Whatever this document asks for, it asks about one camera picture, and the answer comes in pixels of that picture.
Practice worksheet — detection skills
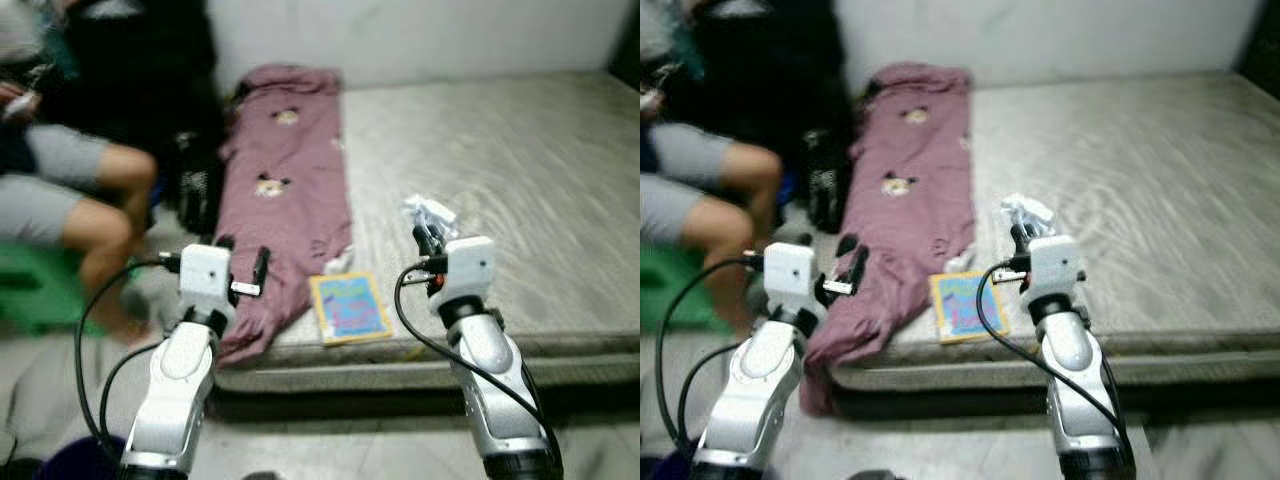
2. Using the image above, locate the white printed cloth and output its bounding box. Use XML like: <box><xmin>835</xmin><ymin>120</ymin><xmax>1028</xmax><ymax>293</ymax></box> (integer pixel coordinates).
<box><xmin>1000</xmin><ymin>193</ymin><xmax>1057</xmax><ymax>236</ymax></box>
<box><xmin>402</xmin><ymin>195</ymin><xmax>459</xmax><ymax>233</ymax></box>

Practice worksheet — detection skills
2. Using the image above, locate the colourful yellow-edged children's book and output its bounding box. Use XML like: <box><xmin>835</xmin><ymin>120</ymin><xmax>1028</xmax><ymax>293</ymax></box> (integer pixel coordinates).
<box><xmin>308</xmin><ymin>272</ymin><xmax>393</xmax><ymax>347</ymax></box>
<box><xmin>930</xmin><ymin>270</ymin><xmax>1011</xmax><ymax>344</ymax></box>

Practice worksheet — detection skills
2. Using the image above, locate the black bag with white print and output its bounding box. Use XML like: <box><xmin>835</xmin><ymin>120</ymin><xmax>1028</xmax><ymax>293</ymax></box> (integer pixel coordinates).
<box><xmin>170</xmin><ymin>130</ymin><xmax>226</xmax><ymax>236</ymax></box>
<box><xmin>805</xmin><ymin>128</ymin><xmax>856</xmax><ymax>233</ymax></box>

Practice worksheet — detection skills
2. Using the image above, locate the mauve cartoon mouse quilt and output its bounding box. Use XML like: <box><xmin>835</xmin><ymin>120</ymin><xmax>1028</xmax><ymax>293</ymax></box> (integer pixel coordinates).
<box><xmin>800</xmin><ymin>62</ymin><xmax>976</xmax><ymax>416</ymax></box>
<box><xmin>212</xmin><ymin>64</ymin><xmax>353</xmax><ymax>366</ymax></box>

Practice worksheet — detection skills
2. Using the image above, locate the cream quilted mattress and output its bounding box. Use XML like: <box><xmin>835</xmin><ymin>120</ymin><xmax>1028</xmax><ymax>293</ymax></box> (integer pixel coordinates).
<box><xmin>215</xmin><ymin>70</ymin><xmax>641</xmax><ymax>396</ymax></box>
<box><xmin>830</xmin><ymin>70</ymin><xmax>1280</xmax><ymax>393</ymax></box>

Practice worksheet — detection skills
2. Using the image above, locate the person in grey shorts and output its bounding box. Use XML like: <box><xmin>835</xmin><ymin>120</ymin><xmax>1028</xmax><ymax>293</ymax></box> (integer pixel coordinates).
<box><xmin>0</xmin><ymin>0</ymin><xmax>161</xmax><ymax>346</ymax></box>
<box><xmin>640</xmin><ymin>0</ymin><xmax>783</xmax><ymax>336</ymax></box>

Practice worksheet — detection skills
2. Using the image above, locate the green plastic stool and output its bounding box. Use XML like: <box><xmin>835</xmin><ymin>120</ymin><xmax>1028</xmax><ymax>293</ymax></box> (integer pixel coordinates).
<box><xmin>0</xmin><ymin>240</ymin><xmax>101</xmax><ymax>336</ymax></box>
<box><xmin>640</xmin><ymin>245</ymin><xmax>736</xmax><ymax>336</ymax></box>

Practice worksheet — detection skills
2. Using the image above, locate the large black bag pile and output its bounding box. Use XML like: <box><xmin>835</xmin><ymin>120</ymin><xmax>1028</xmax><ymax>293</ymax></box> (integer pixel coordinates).
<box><xmin>690</xmin><ymin>0</ymin><xmax>861</xmax><ymax>151</ymax></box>
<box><xmin>40</xmin><ymin>0</ymin><xmax>226</xmax><ymax>166</ymax></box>

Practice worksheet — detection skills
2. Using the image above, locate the purple plastic bucket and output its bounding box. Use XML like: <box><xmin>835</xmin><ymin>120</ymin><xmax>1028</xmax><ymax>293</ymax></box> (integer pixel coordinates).
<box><xmin>640</xmin><ymin>455</ymin><xmax>691</xmax><ymax>480</ymax></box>
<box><xmin>30</xmin><ymin>435</ymin><xmax>126</xmax><ymax>480</ymax></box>

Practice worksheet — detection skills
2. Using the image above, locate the dark tufted headboard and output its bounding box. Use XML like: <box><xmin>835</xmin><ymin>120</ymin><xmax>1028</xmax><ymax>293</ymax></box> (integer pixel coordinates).
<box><xmin>1235</xmin><ymin>0</ymin><xmax>1280</xmax><ymax>76</ymax></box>

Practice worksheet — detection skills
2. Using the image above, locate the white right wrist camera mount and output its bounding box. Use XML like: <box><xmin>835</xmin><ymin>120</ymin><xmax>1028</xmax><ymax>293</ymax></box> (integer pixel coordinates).
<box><xmin>1028</xmin><ymin>235</ymin><xmax>1086</xmax><ymax>306</ymax></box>
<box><xmin>440</xmin><ymin>236</ymin><xmax>498</xmax><ymax>306</ymax></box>

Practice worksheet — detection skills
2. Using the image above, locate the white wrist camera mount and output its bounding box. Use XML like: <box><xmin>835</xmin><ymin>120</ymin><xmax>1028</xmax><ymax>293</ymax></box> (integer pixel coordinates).
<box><xmin>762</xmin><ymin>243</ymin><xmax>819</xmax><ymax>319</ymax></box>
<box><xmin>178</xmin><ymin>243</ymin><xmax>236</xmax><ymax>316</ymax></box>
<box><xmin>1028</xmin><ymin>235</ymin><xmax>1086</xmax><ymax>306</ymax></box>
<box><xmin>440</xmin><ymin>236</ymin><xmax>498</xmax><ymax>306</ymax></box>

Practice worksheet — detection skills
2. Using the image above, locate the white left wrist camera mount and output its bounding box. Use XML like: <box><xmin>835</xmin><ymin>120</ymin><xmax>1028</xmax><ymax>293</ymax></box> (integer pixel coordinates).
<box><xmin>178</xmin><ymin>243</ymin><xmax>236</xmax><ymax>316</ymax></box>
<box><xmin>762</xmin><ymin>243</ymin><xmax>819</xmax><ymax>319</ymax></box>

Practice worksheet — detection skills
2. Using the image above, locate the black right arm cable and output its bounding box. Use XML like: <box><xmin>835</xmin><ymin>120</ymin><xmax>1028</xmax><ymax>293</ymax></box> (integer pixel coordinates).
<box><xmin>393</xmin><ymin>262</ymin><xmax>561</xmax><ymax>471</ymax></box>
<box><xmin>975</xmin><ymin>260</ymin><xmax>1136</xmax><ymax>466</ymax></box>

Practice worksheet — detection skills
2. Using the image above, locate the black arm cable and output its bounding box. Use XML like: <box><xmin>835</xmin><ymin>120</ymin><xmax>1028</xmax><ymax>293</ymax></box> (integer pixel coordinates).
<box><xmin>393</xmin><ymin>262</ymin><xmax>561</xmax><ymax>471</ymax></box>
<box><xmin>655</xmin><ymin>255</ymin><xmax>769</xmax><ymax>461</ymax></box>
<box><xmin>975</xmin><ymin>260</ymin><xmax>1136</xmax><ymax>466</ymax></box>
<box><xmin>75</xmin><ymin>255</ymin><xmax>186</xmax><ymax>466</ymax></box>

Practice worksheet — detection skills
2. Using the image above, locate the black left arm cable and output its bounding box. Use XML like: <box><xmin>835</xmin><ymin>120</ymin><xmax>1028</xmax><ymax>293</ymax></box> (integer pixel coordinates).
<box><xmin>75</xmin><ymin>255</ymin><xmax>186</xmax><ymax>466</ymax></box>
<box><xmin>655</xmin><ymin>255</ymin><xmax>769</xmax><ymax>461</ymax></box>

